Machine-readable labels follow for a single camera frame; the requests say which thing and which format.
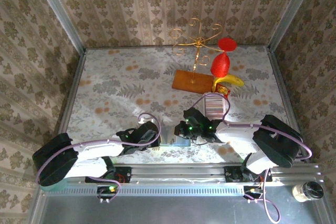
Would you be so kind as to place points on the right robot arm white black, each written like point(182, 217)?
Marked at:
point(239, 132)

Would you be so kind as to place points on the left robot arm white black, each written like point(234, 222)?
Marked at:
point(97, 148)

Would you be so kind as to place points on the white tray of cards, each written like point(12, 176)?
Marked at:
point(214, 106)

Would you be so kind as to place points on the wooden stand base board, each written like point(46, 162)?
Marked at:
point(183, 82)

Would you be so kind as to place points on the red snack packet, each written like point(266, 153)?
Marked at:
point(228, 90)

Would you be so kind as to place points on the yellow banana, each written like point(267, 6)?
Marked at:
point(233, 79)

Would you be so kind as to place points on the floral patterned tablecloth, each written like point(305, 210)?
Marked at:
point(118, 77)

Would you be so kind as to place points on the small electronics board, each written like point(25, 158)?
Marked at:
point(107, 191)
point(253, 191)

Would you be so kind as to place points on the red plastic goblet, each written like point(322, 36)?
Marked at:
point(220, 65)

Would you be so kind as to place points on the translucent green cup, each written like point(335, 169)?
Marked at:
point(52, 187)

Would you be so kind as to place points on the glass jar dark lid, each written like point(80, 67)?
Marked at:
point(307, 192)

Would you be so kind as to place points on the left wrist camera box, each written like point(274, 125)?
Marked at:
point(141, 121)

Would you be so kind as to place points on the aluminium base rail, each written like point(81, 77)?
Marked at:
point(178, 174)

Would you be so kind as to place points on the aluminium table edge rail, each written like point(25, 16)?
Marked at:
point(283, 90)
point(73, 90)

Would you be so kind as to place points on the aluminium frame post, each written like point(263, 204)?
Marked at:
point(59, 11)
point(289, 11)

